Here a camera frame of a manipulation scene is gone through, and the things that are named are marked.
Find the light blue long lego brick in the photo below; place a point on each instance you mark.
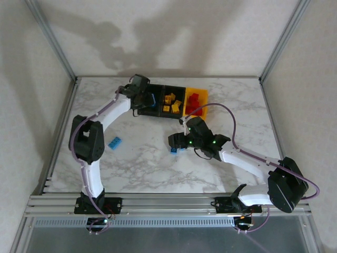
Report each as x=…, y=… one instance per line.
x=115, y=144

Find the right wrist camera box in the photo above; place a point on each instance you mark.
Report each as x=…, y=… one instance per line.
x=198, y=127

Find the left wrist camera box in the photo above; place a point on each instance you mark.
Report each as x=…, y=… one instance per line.
x=140, y=82

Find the aluminium side rail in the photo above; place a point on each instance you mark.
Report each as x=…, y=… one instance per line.
x=61, y=131
x=277, y=131

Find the yellow plastic bin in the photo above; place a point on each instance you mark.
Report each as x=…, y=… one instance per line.
x=202, y=92

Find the black plastic bin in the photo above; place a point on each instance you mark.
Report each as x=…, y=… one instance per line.
x=171, y=116
x=150, y=112

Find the aluminium frame post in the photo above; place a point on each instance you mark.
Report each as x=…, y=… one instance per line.
x=53, y=39
x=284, y=39

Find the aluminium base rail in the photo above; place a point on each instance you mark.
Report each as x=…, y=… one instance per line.
x=168, y=204

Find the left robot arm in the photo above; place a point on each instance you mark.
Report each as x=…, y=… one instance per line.
x=92, y=179

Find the grey translucent panel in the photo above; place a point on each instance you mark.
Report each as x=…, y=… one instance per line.
x=168, y=241

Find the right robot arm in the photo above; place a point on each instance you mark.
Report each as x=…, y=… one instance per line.
x=245, y=163

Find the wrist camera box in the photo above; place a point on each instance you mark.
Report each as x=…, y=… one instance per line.
x=198, y=127
x=140, y=82

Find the dark blue long lego brick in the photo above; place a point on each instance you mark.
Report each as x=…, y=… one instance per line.
x=173, y=151

